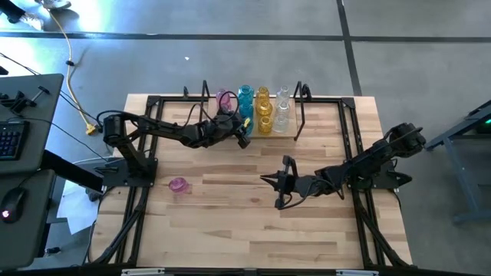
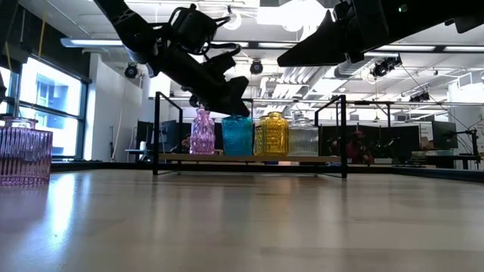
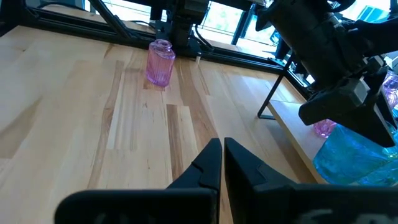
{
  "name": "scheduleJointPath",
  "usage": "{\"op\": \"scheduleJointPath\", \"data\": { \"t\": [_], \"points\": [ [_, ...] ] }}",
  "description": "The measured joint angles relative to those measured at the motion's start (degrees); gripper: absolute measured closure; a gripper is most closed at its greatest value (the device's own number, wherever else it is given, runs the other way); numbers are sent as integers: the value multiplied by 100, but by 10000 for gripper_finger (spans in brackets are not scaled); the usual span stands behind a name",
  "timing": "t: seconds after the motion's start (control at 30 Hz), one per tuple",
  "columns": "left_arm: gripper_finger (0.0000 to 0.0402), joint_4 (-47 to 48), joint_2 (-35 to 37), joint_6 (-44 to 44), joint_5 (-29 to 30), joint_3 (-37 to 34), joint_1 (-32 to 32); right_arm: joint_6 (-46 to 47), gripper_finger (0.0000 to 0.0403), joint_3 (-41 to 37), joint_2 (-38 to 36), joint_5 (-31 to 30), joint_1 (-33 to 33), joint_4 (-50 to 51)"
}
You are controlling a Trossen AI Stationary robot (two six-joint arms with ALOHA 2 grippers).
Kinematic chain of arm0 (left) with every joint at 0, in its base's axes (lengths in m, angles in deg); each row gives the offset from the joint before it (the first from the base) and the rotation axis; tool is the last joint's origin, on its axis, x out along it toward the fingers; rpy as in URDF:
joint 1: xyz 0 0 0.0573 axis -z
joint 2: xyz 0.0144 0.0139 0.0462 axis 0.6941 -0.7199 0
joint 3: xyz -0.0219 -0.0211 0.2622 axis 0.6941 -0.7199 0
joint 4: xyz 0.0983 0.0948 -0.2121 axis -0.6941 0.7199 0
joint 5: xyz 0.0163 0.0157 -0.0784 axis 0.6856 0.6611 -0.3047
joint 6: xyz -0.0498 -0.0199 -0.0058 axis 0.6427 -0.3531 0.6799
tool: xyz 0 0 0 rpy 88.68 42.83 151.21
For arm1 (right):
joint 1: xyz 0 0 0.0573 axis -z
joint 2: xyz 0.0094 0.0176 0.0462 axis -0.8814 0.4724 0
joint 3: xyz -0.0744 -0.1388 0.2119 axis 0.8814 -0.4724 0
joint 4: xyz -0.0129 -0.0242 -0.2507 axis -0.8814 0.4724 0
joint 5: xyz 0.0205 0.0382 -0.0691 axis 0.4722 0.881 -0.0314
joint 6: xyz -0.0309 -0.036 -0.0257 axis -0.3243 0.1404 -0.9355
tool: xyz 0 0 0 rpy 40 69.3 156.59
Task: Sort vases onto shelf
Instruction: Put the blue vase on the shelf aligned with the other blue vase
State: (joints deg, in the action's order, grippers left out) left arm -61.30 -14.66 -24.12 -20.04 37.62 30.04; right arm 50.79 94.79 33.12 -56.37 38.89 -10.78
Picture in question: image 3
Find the pink ribbed glass bottle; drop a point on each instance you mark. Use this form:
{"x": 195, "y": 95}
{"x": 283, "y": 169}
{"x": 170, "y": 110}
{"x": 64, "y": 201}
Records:
{"x": 391, "y": 91}

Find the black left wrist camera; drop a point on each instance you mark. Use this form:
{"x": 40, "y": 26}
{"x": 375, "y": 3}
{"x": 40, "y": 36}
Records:
{"x": 373, "y": 37}

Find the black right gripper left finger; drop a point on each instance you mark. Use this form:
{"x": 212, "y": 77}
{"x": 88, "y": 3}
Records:
{"x": 205, "y": 168}

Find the large window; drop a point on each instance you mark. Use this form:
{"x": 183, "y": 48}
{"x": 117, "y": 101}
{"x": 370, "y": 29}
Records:
{"x": 220, "y": 18}

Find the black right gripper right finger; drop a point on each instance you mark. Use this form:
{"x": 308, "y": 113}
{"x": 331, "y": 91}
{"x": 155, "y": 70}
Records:
{"x": 245, "y": 174}

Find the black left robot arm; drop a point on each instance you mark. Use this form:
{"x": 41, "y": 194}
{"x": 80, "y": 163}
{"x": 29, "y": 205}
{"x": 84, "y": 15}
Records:
{"x": 311, "y": 37}

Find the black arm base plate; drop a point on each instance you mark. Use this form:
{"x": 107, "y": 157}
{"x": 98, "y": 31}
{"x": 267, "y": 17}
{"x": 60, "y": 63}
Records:
{"x": 192, "y": 49}

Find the pink fine-ribbed glass jar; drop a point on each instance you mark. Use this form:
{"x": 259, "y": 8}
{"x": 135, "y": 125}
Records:
{"x": 160, "y": 65}

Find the pink fluted bulbous glass vase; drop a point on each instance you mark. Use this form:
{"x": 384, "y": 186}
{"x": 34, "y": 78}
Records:
{"x": 325, "y": 129}

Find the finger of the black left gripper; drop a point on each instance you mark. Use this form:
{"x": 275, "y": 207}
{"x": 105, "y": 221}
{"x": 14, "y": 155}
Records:
{"x": 370, "y": 127}

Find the tall teal pebbled glass vase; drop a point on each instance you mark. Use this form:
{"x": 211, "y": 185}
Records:
{"x": 382, "y": 177}

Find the black rig frame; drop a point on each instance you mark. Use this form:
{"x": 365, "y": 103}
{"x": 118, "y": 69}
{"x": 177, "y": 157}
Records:
{"x": 77, "y": 28}

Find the teal diamond-pattern glass vase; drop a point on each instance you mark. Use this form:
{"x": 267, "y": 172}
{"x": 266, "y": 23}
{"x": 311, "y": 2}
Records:
{"x": 348, "y": 155}

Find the wooden shelf with black frame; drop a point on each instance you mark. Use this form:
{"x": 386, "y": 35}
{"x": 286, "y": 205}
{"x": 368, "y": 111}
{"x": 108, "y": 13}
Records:
{"x": 295, "y": 130}

